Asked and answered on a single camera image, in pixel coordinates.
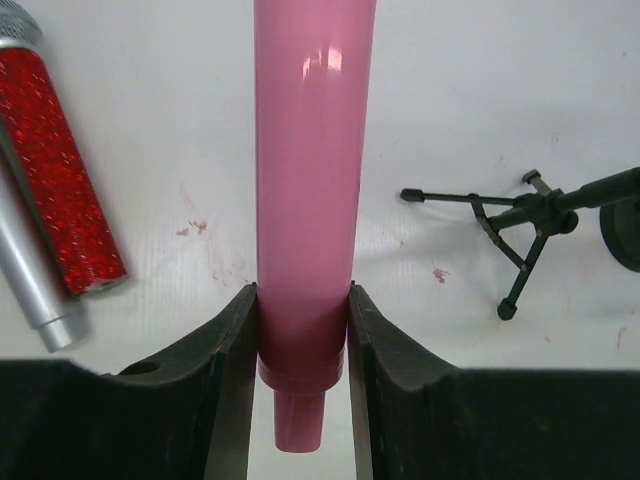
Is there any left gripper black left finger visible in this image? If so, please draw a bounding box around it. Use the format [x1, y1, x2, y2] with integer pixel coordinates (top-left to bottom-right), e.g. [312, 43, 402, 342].
[1, 285, 258, 479]

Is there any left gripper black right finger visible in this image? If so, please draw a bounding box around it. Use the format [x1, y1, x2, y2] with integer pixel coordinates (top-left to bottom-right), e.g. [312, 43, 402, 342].
[347, 285, 639, 479]

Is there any black tripod shock mount stand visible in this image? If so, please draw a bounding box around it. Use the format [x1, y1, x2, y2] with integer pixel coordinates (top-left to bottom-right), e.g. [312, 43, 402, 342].
[400, 167, 639, 321]

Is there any black round base stand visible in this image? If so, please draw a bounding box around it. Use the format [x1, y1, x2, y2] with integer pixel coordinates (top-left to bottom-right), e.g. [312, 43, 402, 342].
[599, 200, 640, 273]

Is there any pink microphone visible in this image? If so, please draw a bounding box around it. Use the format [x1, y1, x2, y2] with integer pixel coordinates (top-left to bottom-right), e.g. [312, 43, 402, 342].
[254, 1, 376, 453]

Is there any silver microphone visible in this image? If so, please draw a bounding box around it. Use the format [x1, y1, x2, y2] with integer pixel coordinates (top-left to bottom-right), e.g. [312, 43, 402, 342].
[1, 127, 90, 353]

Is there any red glitter microphone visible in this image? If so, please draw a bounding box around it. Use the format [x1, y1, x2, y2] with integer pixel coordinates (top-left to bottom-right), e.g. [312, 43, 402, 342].
[0, 0, 129, 300]

